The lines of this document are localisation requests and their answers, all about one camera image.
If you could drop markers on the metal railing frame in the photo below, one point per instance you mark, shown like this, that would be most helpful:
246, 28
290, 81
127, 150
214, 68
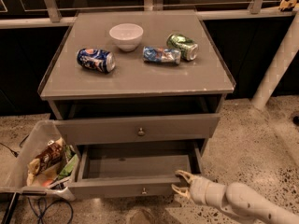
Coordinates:
39, 13

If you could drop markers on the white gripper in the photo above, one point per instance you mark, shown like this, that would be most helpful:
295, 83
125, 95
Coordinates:
200, 188

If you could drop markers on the blue soda can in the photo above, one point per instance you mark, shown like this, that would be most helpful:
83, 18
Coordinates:
96, 59

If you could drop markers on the grey drawer cabinet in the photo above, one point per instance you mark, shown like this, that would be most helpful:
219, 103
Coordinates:
135, 88

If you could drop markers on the green snack packet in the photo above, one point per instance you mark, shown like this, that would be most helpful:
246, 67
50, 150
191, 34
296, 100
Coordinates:
71, 159

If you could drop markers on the grey drawer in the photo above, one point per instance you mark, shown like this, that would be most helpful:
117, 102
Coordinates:
133, 169
137, 129

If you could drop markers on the brown snack bag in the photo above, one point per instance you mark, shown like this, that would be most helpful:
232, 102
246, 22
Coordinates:
48, 157

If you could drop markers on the crushed light blue can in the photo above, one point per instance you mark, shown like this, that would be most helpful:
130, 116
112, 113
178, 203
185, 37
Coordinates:
159, 55

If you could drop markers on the yellow object on ledge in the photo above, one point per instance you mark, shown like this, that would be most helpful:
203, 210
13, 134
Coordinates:
287, 5

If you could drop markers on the white diagonal pole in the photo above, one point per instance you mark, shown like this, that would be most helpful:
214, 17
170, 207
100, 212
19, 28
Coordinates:
279, 65

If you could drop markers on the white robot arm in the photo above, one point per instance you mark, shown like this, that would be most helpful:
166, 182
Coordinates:
237, 200

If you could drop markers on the grey top drawer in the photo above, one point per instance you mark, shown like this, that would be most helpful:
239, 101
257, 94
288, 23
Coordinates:
137, 129

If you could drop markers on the green soda can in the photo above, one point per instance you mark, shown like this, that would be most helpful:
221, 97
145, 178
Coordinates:
187, 46

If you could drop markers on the white ceramic bowl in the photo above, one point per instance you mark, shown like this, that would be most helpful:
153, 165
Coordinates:
126, 36

